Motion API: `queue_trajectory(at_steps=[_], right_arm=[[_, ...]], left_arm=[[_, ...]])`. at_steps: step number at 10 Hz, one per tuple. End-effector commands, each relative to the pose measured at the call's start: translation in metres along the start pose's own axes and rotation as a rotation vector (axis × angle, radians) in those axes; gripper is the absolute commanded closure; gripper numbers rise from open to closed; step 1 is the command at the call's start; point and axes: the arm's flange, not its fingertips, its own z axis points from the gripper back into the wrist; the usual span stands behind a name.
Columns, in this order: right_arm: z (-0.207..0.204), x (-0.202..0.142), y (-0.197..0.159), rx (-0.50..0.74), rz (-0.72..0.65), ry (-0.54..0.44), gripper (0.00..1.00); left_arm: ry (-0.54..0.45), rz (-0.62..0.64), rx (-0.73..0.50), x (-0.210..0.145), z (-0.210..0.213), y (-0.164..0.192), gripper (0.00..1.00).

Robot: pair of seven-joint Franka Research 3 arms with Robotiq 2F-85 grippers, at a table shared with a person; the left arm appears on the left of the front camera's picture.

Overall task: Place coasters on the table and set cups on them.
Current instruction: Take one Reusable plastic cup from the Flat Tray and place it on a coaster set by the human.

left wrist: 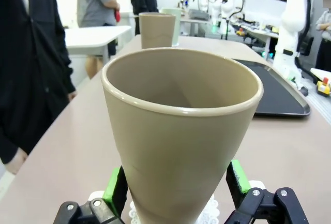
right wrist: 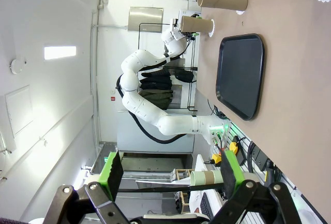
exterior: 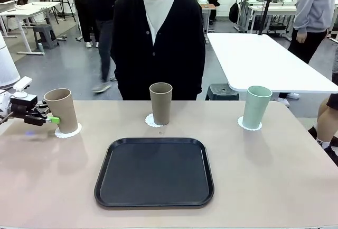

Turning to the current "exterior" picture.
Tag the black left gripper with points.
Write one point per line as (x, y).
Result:
(23, 104)

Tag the light tan tall cup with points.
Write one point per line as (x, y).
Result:
(63, 110)

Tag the white paper doily coaster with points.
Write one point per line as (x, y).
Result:
(249, 129)
(149, 122)
(68, 135)

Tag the dark brown tall cup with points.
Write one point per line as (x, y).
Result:
(161, 104)

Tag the mint green tall cup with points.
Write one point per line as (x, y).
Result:
(254, 110)

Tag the black sleeved left forearm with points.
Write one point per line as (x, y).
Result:
(199, 78)

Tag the black sleeved right forearm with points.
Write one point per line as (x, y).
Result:
(118, 78)

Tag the white cylindrical air purifier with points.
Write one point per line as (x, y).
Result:
(8, 62)

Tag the small grey bottle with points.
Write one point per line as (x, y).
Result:
(41, 48)

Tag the grey plastic step stool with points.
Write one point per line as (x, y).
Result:
(46, 34)

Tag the person in black cardigan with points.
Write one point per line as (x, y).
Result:
(132, 28)

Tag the black plastic serving tray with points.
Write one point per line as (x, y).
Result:
(155, 173)

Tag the person in dark clothes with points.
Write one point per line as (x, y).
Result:
(105, 1)

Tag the black plastic stool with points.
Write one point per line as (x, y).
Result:
(221, 92)

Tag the black backpack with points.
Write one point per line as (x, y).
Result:
(233, 13)

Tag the black vertical pole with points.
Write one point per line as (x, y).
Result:
(267, 7)

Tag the white desk with grey legs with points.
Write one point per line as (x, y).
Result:
(274, 8)

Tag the seated person with bare leg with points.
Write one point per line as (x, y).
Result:
(326, 118)

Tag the person in pale grey hoodie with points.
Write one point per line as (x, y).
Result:
(314, 1)

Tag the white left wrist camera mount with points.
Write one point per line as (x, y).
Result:
(22, 83)

